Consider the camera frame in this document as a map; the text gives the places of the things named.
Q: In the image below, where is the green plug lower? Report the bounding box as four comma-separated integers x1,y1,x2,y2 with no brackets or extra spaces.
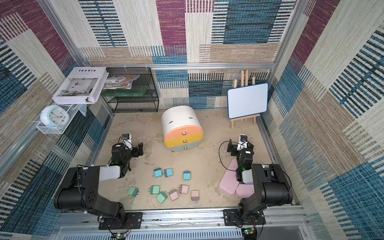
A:
156,192,168,204

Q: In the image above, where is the grey bottom drawer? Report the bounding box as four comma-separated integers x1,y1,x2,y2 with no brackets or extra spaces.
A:
169,141,201,152

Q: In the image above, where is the pink case right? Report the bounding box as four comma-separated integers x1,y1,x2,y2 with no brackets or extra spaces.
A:
235,184,255,199

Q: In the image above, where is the white alarm clock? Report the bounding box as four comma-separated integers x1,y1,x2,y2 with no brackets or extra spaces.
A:
40,105,71,128

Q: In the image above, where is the green plug far left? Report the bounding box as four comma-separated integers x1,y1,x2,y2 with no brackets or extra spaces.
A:
128,187,139,197

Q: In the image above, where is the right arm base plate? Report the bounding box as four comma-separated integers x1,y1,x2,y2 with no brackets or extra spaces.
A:
223,209,266,228

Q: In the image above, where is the white round drawer cabinet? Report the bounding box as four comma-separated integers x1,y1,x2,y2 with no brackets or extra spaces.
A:
162,106,202,141

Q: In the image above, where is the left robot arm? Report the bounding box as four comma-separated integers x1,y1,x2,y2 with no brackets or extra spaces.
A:
54,143,144,230

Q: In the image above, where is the pink case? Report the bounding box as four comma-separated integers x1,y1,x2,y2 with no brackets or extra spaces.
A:
219,159,240,195
235,184,255,199

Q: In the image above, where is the white Inedia box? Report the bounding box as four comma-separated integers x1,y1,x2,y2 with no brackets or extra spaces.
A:
52,67,109,105

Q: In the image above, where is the green plug middle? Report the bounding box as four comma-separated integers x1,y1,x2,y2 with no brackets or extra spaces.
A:
150,185,160,195

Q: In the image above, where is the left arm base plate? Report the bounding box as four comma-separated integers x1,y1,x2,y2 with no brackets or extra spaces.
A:
98,212,143,230

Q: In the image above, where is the colourful picture book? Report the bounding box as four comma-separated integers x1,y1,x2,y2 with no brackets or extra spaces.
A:
103,75,140,90

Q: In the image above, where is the blue plug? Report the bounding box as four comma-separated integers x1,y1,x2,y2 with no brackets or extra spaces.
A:
183,171,191,181
164,168,174,178
154,168,163,178

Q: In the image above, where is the yellow drawer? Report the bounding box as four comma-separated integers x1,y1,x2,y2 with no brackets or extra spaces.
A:
165,133,204,148

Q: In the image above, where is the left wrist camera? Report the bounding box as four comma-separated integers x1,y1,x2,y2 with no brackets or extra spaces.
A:
122,134,133,150

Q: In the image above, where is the pink plug middle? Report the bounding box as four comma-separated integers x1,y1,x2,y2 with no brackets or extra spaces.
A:
179,185,189,195

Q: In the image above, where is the pink plug left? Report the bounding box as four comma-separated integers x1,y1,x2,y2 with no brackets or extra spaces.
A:
169,190,179,201

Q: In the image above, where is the clear wall tray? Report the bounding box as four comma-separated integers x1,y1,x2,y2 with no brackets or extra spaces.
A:
36,104,87,135

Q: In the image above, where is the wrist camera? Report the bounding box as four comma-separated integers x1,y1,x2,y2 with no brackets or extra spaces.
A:
237,135,248,151
122,134,133,150

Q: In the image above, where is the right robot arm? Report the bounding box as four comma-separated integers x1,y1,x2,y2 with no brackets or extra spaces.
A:
221,140,293,228

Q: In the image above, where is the pink plug right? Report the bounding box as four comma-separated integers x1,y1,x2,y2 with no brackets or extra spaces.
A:
191,190,200,201

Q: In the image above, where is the pink case left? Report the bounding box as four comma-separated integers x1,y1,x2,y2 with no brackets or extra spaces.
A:
219,159,240,195

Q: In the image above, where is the green plug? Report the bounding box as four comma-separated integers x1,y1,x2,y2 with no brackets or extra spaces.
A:
156,192,168,204
128,187,139,197
150,185,160,195

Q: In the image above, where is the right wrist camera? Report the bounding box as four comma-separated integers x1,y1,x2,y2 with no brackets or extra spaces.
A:
237,135,248,151

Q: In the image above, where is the white board on easel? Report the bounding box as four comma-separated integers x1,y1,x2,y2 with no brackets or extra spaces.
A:
227,70,270,129

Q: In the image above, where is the pink plug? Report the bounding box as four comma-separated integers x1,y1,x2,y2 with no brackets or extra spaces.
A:
169,190,179,201
179,185,189,195
191,190,200,201

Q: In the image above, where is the black wire shelf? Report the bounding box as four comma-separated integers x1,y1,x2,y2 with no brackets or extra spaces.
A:
101,67,160,114

